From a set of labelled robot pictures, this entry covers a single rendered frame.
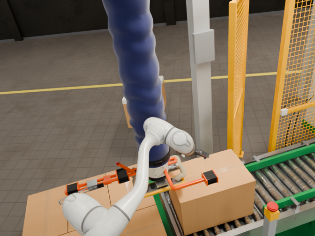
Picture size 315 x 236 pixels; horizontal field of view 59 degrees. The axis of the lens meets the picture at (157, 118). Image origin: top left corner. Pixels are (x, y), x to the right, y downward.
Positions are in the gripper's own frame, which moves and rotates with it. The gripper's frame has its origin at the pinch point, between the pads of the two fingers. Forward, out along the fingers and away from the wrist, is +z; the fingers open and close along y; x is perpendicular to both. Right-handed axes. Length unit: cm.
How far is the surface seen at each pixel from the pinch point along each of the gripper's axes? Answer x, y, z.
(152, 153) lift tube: -1.8, -27.9, -0.6
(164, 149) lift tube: 2.8, -21.4, 3.1
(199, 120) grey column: 65, -28, 124
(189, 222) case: -40, -9, 57
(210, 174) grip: -7.1, 8.5, 18.1
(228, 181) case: -6, 17, 52
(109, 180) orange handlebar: -23, -58, 7
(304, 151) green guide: 45, 79, 131
